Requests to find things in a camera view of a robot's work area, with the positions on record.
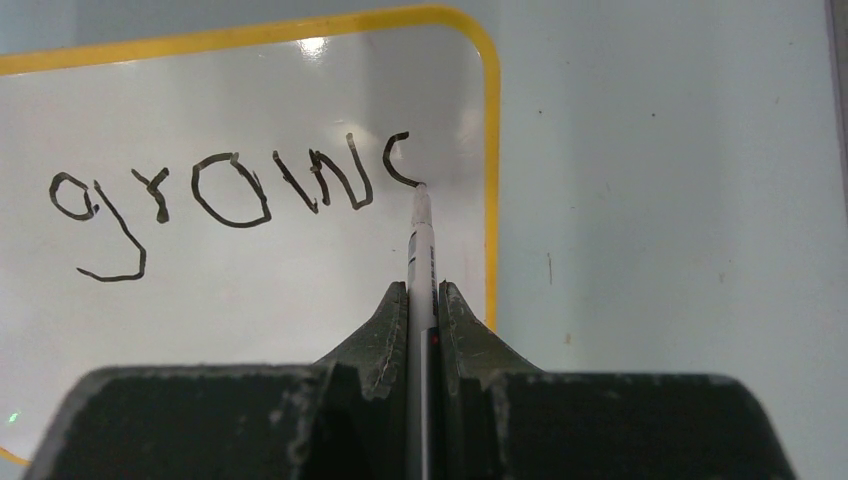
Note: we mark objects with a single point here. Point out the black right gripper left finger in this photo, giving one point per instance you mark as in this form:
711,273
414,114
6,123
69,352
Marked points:
341,417

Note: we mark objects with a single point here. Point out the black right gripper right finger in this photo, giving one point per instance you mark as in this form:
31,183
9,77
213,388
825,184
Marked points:
505,418

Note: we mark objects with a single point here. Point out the white whiteboard marker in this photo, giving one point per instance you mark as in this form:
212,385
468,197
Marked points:
422,321

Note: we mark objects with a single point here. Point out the yellow framed whiteboard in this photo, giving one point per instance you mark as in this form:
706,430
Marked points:
236,195

